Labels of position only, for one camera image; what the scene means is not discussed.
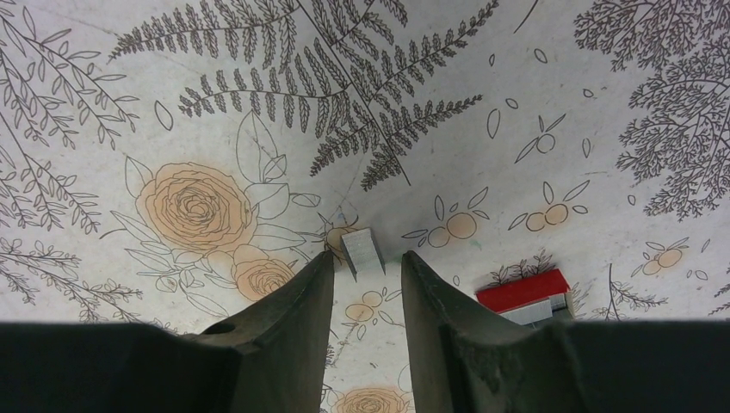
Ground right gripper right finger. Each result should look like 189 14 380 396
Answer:
401 251 729 412

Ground small grey staple piece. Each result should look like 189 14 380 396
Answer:
341 228 386 282

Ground red white staple box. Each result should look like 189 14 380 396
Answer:
475 269 575 327

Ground floral patterned table mat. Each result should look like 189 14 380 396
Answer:
1 1 729 412

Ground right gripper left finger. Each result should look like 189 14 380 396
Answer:
1 252 334 412

